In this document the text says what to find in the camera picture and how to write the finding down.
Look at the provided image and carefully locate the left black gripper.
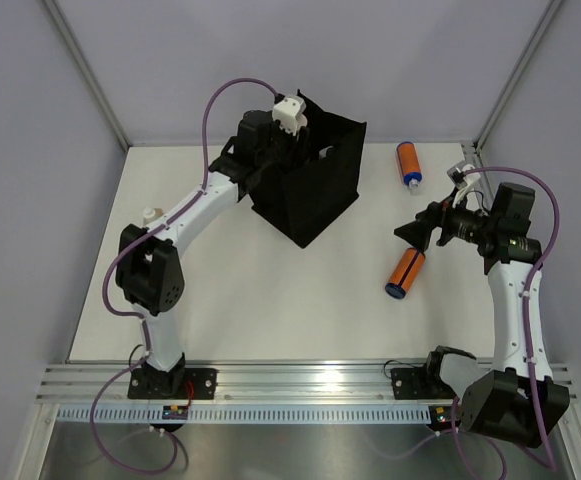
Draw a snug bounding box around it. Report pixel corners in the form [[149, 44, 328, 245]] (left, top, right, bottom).
[[255, 116, 309, 170]]

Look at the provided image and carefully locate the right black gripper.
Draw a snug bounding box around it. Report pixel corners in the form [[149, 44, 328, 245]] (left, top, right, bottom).
[[395, 187, 498, 253]]

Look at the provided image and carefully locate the orange tube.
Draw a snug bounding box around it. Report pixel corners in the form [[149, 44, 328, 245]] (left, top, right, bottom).
[[395, 141, 423, 193], [384, 247, 426, 300]]

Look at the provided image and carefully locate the amber liquid clear bottle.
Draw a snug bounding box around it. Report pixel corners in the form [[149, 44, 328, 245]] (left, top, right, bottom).
[[142, 207, 164, 226]]

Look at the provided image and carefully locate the beige pump bottle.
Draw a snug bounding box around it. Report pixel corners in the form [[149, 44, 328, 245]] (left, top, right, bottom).
[[296, 114, 308, 132]]

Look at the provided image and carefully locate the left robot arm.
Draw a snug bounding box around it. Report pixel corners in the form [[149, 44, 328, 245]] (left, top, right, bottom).
[[116, 106, 309, 400]]

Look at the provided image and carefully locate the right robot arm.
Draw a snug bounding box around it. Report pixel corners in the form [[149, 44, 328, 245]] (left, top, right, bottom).
[[394, 182, 570, 449]]

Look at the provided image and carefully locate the black canvas bag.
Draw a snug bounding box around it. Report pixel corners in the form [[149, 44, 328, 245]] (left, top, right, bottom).
[[250, 93, 367, 248]]

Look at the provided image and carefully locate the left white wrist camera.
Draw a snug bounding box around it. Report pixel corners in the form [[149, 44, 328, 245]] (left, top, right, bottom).
[[272, 96, 306, 136]]

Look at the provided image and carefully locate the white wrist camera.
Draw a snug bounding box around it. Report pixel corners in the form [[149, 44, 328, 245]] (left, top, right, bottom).
[[447, 161, 481, 208], [272, 96, 306, 136]]

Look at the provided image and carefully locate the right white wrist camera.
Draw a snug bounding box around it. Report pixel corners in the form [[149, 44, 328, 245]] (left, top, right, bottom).
[[447, 161, 481, 208]]

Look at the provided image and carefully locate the right side aluminium rail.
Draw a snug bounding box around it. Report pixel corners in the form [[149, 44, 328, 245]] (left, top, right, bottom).
[[459, 141, 483, 186]]

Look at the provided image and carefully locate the aluminium rail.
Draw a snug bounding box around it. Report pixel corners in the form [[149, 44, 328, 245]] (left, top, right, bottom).
[[36, 360, 400, 405], [459, 141, 483, 186]]

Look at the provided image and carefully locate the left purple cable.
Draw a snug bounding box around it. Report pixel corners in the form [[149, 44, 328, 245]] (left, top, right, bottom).
[[89, 77, 281, 472]]

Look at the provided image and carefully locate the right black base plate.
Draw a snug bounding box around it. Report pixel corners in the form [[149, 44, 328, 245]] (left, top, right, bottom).
[[390, 367, 455, 400]]

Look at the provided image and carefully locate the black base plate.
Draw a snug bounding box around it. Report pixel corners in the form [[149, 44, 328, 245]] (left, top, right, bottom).
[[390, 367, 455, 400], [127, 368, 217, 400]]

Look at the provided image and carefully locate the left aluminium corner post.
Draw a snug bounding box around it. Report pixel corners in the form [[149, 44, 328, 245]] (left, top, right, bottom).
[[39, 0, 132, 153]]

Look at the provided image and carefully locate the aluminium corner post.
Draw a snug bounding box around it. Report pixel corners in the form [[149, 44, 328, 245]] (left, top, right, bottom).
[[39, 0, 132, 153], [473, 0, 566, 154]]

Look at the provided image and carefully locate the right aluminium corner post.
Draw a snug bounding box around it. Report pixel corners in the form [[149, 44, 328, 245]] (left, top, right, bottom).
[[473, 0, 566, 154]]

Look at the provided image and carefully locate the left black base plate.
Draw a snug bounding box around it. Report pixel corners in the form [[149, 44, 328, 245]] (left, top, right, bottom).
[[127, 368, 217, 400]]

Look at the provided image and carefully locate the white slotted cable duct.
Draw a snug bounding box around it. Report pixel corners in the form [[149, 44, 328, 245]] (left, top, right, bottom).
[[57, 403, 431, 425]]

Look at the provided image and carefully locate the aluminium front rail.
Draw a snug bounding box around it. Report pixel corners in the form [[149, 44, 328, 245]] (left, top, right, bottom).
[[36, 360, 400, 405]]

